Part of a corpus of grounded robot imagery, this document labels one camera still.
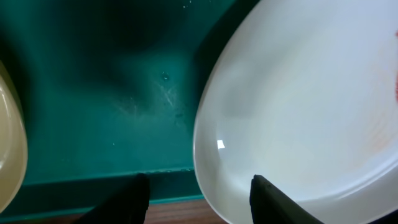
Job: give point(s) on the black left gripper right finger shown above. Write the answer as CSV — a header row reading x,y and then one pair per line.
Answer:
x,y
269,205

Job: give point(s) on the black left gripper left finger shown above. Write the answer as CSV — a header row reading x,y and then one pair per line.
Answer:
x,y
127,206

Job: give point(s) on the white plate with sauce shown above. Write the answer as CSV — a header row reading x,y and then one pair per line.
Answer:
x,y
305,95

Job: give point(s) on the yellow green plate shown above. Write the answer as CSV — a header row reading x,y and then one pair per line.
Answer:
x,y
14,150

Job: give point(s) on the teal plastic tray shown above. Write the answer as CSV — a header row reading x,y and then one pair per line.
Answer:
x,y
110,89

